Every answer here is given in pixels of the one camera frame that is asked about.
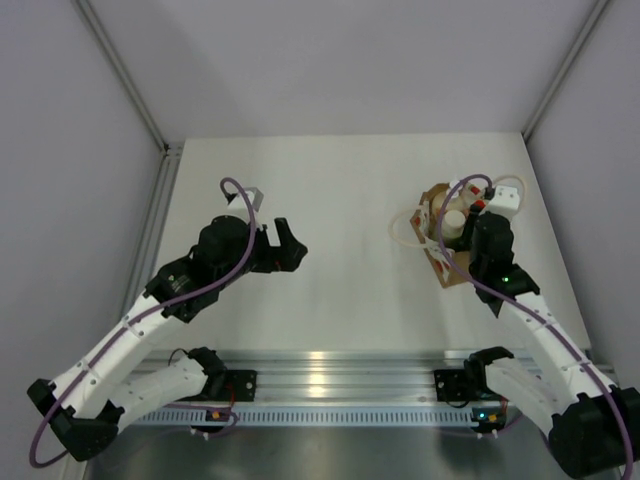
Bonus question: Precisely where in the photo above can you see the aluminium mounting rail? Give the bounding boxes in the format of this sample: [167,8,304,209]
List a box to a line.
[127,349,626,404]

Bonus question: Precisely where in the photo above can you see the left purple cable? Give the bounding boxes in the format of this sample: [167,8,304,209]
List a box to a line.
[28,177,259,469]

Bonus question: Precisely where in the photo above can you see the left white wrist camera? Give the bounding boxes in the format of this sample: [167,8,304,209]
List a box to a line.
[223,185,264,221]

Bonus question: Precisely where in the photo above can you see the purple cable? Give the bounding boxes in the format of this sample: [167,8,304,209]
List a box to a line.
[435,172,630,471]
[28,177,259,469]

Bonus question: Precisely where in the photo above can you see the white slotted cable duct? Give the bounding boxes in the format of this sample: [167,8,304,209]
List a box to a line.
[124,405,506,429]

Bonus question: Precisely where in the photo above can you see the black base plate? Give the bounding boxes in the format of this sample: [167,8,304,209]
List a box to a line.
[433,368,474,408]
[218,370,258,404]

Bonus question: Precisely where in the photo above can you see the aluminium frame post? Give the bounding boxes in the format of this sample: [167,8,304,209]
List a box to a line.
[69,0,169,151]
[521,0,614,144]

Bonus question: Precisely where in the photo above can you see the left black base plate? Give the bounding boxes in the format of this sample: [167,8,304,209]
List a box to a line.
[218,370,258,404]

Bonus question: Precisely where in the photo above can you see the left aluminium frame post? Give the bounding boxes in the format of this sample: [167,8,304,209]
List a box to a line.
[69,0,169,151]

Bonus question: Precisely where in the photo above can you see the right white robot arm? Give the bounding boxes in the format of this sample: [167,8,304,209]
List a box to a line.
[464,213,639,479]

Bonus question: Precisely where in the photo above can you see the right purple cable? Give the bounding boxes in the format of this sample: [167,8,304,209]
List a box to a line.
[435,172,630,471]

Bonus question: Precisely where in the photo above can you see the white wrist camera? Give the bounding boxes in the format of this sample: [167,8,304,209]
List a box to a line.
[223,185,264,221]
[485,185,521,221]

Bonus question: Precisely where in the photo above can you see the cream pump lotion bottle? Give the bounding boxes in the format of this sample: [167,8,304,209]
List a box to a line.
[430,180,473,217]

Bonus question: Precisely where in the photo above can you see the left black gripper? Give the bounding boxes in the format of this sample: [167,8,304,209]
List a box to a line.
[215,218,306,290]

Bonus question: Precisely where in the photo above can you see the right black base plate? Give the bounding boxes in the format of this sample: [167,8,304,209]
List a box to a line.
[433,368,474,408]

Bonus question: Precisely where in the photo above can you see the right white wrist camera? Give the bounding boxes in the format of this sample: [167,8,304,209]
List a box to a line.
[485,185,521,221]

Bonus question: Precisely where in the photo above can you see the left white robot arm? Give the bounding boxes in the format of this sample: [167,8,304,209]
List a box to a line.
[27,215,308,462]

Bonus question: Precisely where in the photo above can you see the right aluminium frame post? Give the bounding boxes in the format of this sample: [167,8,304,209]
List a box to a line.
[521,0,614,144]

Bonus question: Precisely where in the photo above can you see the clear red-capped bottle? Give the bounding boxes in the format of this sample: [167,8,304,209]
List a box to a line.
[462,183,486,210]

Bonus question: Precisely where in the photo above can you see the green white-capped bottle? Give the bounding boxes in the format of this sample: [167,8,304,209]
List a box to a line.
[440,210,466,248]

